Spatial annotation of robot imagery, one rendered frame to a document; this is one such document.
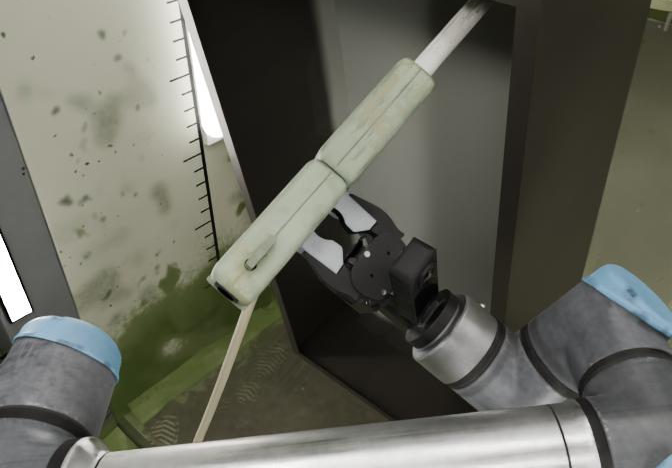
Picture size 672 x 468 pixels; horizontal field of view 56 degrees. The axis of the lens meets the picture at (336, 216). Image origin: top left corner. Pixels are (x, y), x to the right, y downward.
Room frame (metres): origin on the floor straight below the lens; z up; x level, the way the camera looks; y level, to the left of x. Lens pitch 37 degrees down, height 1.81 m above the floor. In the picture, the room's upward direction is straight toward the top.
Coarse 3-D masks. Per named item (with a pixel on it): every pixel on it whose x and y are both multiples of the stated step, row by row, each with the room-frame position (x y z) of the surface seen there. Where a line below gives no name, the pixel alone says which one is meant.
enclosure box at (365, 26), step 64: (192, 0) 1.01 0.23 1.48; (256, 0) 1.12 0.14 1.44; (320, 0) 1.25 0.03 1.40; (384, 0) 1.19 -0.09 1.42; (448, 0) 1.09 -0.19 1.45; (512, 0) 0.60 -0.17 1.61; (576, 0) 0.65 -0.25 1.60; (640, 0) 0.82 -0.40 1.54; (256, 64) 1.11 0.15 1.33; (320, 64) 1.24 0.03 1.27; (384, 64) 1.22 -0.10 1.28; (448, 64) 1.11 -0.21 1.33; (512, 64) 0.61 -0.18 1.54; (576, 64) 0.68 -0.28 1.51; (256, 128) 1.10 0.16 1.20; (320, 128) 1.24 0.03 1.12; (448, 128) 1.13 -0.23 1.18; (512, 128) 0.62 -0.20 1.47; (576, 128) 0.73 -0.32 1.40; (256, 192) 1.09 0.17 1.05; (384, 192) 1.30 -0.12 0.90; (448, 192) 1.16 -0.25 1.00; (512, 192) 0.63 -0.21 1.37; (576, 192) 0.80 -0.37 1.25; (448, 256) 1.20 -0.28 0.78; (512, 256) 0.64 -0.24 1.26; (576, 256) 0.89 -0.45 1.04; (320, 320) 1.24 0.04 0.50; (384, 320) 1.24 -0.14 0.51; (512, 320) 0.69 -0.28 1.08; (384, 384) 1.04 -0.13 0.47
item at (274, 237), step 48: (480, 0) 0.71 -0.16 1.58; (432, 48) 0.65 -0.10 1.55; (384, 96) 0.58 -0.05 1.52; (336, 144) 0.53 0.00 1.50; (384, 144) 0.55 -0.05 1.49; (288, 192) 0.48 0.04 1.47; (336, 192) 0.49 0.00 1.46; (240, 240) 0.44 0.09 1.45; (288, 240) 0.45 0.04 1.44; (240, 288) 0.41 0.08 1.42
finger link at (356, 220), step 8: (344, 200) 0.53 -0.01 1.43; (352, 200) 0.53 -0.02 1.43; (336, 208) 0.52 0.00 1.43; (344, 208) 0.52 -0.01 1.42; (352, 208) 0.52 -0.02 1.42; (360, 208) 0.53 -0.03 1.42; (336, 216) 0.55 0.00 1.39; (344, 216) 0.52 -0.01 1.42; (352, 216) 0.52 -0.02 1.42; (360, 216) 0.52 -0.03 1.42; (368, 216) 0.52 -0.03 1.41; (344, 224) 0.51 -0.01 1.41; (352, 224) 0.51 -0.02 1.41; (360, 224) 0.51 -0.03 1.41; (368, 224) 0.51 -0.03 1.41; (352, 232) 0.51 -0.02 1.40; (360, 232) 0.51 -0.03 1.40
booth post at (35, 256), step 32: (0, 96) 1.23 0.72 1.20; (0, 128) 1.21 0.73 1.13; (0, 160) 1.19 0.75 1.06; (0, 192) 1.18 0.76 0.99; (32, 192) 1.22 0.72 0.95; (0, 224) 1.16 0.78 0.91; (32, 224) 1.21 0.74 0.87; (32, 256) 1.19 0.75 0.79; (32, 288) 1.17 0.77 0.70; (64, 288) 1.22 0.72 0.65; (0, 320) 1.10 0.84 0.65
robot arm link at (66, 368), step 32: (32, 320) 0.48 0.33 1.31; (64, 320) 0.47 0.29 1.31; (32, 352) 0.42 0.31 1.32; (64, 352) 0.43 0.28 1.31; (96, 352) 0.44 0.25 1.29; (0, 384) 0.39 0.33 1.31; (32, 384) 0.38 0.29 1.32; (64, 384) 0.39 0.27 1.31; (96, 384) 0.41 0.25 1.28; (0, 416) 0.35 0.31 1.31; (32, 416) 0.35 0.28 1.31; (64, 416) 0.36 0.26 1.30; (96, 416) 0.38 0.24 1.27
